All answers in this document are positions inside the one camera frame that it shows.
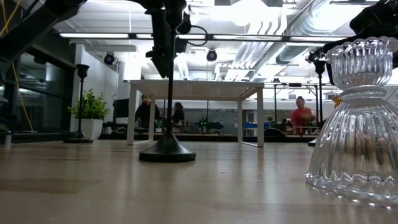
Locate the thin yellow rod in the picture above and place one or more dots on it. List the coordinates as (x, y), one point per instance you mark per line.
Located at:
(23, 99)

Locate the green plant in white pot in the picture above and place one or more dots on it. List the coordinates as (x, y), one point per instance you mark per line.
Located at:
(90, 127)

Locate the clear ribbed glass candle holder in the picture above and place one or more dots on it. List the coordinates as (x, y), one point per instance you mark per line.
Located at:
(357, 140)

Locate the tall black candlestick holder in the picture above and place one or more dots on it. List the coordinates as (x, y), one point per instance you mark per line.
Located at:
(168, 149)
(78, 139)
(319, 67)

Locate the round black ceiling spotlight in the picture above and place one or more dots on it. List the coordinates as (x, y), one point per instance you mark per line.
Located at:
(312, 57)
(109, 59)
(211, 55)

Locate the black device with green lights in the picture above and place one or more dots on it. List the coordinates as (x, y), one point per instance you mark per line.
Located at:
(211, 125)

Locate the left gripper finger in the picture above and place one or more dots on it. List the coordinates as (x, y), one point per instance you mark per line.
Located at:
(160, 40)
(181, 45)

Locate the person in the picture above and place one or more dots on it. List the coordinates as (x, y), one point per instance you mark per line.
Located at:
(178, 115)
(300, 116)
(143, 113)

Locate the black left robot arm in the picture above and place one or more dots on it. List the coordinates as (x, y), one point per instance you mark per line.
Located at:
(46, 15)

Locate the black metal rack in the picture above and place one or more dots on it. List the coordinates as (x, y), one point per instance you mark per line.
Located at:
(295, 84)

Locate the silver ventilation duct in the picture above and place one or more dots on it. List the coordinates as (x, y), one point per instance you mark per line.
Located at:
(289, 54)

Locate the white metal frame bracket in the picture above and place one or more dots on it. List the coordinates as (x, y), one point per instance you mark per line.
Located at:
(8, 139)

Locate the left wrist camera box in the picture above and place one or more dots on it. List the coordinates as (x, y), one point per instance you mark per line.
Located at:
(184, 23)

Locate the blue storage bin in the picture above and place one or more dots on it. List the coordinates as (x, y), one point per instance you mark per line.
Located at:
(253, 125)

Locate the black computer monitor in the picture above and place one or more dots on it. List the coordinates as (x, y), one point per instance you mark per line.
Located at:
(121, 109)

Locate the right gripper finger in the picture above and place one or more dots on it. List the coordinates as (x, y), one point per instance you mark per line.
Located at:
(348, 38)

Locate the white perforated metal shelf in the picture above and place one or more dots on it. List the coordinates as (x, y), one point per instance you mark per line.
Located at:
(199, 90)

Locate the overhead LED light bar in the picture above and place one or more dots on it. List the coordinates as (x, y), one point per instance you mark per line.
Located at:
(93, 35)

